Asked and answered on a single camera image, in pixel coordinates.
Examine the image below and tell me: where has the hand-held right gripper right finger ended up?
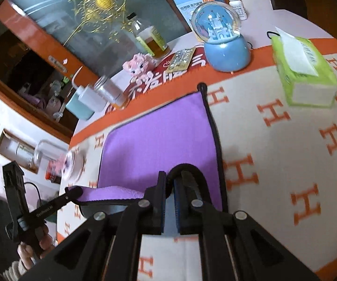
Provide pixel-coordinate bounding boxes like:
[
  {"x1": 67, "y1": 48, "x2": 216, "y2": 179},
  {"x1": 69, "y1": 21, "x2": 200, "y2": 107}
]
[{"x1": 174, "y1": 171, "x2": 319, "y2": 281}]

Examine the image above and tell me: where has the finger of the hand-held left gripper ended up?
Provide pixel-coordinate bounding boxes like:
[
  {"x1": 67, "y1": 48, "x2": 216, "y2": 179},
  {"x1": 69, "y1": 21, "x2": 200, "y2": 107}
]
[{"x1": 58, "y1": 185, "x2": 84, "y2": 208}]

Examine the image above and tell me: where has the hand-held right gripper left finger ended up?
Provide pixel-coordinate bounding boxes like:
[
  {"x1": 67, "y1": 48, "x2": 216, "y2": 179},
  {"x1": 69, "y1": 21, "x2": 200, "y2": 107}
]
[{"x1": 19, "y1": 171, "x2": 167, "y2": 281}]

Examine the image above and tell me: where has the purple towel with black trim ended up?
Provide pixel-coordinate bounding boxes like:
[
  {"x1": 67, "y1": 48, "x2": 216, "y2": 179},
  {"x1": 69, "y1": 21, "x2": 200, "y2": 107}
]
[{"x1": 77, "y1": 92, "x2": 228, "y2": 220}]

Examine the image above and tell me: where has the person's left forearm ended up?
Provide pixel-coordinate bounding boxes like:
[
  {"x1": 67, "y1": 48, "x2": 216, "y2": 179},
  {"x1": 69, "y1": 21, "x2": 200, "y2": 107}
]
[{"x1": 0, "y1": 258, "x2": 30, "y2": 281}]

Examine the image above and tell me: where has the person's left hand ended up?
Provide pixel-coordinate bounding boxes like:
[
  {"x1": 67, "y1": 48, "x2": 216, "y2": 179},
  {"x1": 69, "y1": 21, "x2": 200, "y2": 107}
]
[{"x1": 16, "y1": 225, "x2": 57, "y2": 270}]

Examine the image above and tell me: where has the glass dome with flower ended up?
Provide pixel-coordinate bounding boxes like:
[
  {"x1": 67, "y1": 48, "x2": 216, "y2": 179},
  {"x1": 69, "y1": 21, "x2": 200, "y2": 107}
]
[{"x1": 32, "y1": 140, "x2": 86, "y2": 182}]

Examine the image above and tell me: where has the teal container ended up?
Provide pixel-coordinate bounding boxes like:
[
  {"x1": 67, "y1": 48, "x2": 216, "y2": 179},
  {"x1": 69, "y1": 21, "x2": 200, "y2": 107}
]
[{"x1": 66, "y1": 91, "x2": 95, "y2": 121}]

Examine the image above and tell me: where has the white squeeze bottle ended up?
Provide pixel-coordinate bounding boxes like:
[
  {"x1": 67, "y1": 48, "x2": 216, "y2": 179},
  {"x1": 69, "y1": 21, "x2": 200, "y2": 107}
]
[{"x1": 70, "y1": 67, "x2": 108, "y2": 113}]

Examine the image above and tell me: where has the clear glass jar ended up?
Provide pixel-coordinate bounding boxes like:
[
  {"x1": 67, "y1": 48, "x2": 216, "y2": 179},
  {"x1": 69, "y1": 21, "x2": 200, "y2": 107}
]
[{"x1": 94, "y1": 75, "x2": 128, "y2": 107}]

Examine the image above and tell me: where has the white orange printed blanket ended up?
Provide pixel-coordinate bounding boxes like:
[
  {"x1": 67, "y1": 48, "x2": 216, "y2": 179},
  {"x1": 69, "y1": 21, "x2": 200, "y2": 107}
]
[{"x1": 55, "y1": 37, "x2": 337, "y2": 281}]

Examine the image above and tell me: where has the red printed packet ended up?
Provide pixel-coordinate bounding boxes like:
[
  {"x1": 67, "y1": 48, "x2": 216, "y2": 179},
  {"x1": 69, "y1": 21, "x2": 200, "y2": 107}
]
[{"x1": 104, "y1": 45, "x2": 207, "y2": 118}]

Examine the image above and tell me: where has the pink plush toy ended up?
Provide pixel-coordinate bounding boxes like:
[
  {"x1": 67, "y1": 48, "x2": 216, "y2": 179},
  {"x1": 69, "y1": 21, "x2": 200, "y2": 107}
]
[{"x1": 123, "y1": 53, "x2": 156, "y2": 78}]

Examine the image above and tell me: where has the gold blister pack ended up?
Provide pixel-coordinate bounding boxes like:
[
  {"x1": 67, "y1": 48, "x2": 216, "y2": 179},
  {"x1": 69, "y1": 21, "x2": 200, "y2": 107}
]
[{"x1": 166, "y1": 48, "x2": 196, "y2": 71}]

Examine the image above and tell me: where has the glass door with gold ornament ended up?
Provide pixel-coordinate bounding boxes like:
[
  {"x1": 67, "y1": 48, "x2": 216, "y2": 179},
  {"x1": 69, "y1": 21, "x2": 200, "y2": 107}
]
[{"x1": 0, "y1": 0, "x2": 193, "y2": 83}]

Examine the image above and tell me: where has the blue castle snow globe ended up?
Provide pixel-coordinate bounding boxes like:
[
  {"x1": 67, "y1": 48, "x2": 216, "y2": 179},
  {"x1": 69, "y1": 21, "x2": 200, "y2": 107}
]
[{"x1": 190, "y1": 1, "x2": 251, "y2": 73}]

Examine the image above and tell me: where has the glass bottle with yellow liquid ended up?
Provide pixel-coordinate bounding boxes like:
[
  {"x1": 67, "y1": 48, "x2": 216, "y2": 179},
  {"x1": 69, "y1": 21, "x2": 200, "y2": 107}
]
[{"x1": 127, "y1": 12, "x2": 171, "y2": 59}]

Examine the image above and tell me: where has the green tissue pack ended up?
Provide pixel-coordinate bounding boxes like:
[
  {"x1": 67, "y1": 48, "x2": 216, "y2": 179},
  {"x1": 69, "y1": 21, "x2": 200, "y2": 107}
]
[{"x1": 271, "y1": 27, "x2": 337, "y2": 109}]

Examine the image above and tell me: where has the blue white cardboard box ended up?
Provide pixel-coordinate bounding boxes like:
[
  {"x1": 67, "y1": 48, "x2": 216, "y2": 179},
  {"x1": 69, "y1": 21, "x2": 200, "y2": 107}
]
[{"x1": 173, "y1": 0, "x2": 226, "y2": 42}]

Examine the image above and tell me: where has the white pill bottle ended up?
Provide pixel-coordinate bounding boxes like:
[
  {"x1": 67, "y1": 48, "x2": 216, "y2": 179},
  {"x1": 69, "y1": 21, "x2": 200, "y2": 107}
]
[{"x1": 228, "y1": 0, "x2": 248, "y2": 21}]

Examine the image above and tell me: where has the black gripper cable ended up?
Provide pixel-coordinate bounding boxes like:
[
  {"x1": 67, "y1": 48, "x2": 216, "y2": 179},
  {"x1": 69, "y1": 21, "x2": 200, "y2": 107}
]
[{"x1": 24, "y1": 181, "x2": 45, "y2": 208}]

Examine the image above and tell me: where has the wooden picture frame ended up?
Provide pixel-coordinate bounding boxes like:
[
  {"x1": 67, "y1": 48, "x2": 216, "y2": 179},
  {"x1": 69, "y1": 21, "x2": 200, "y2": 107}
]
[{"x1": 0, "y1": 129, "x2": 38, "y2": 174}]

